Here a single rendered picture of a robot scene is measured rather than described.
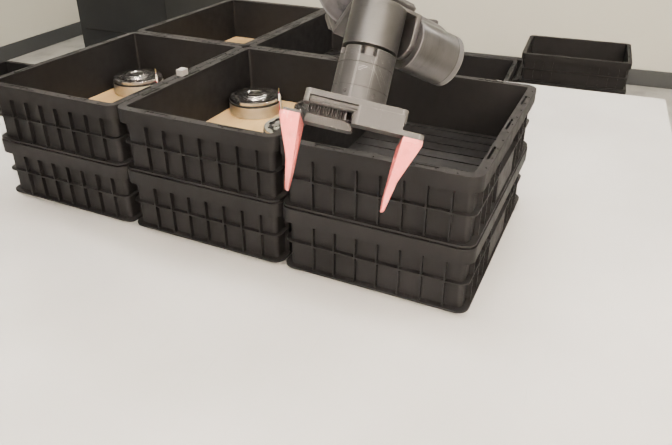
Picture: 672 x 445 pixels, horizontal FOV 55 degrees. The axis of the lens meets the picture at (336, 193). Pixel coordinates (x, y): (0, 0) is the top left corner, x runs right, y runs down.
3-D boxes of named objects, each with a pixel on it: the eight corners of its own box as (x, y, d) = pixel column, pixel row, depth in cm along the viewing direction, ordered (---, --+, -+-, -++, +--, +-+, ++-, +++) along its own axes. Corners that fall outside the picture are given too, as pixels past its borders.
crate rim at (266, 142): (275, 154, 93) (274, 138, 92) (114, 121, 104) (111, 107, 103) (378, 76, 125) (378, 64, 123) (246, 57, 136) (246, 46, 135)
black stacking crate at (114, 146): (123, 173, 109) (112, 110, 103) (-1, 143, 120) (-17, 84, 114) (248, 100, 140) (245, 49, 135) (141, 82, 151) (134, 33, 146)
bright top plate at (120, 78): (138, 88, 133) (138, 85, 133) (103, 80, 138) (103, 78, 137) (171, 75, 141) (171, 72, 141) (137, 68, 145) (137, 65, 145)
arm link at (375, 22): (344, -8, 67) (375, -20, 62) (396, 17, 70) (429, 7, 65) (329, 56, 66) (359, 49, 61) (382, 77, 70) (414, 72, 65)
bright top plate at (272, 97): (264, 109, 122) (264, 106, 122) (220, 102, 126) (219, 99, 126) (289, 93, 131) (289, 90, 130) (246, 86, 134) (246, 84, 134)
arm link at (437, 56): (320, 9, 73) (362, -56, 68) (399, 44, 79) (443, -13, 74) (341, 74, 65) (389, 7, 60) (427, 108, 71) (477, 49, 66)
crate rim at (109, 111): (114, 121, 104) (111, 107, 103) (-16, 94, 115) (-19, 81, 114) (246, 57, 136) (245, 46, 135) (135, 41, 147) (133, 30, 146)
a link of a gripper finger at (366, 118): (333, 202, 68) (353, 116, 68) (399, 218, 67) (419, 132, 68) (333, 198, 61) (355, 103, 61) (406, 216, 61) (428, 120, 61)
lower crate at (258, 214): (281, 271, 102) (277, 206, 97) (133, 229, 114) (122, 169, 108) (375, 171, 134) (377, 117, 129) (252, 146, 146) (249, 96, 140)
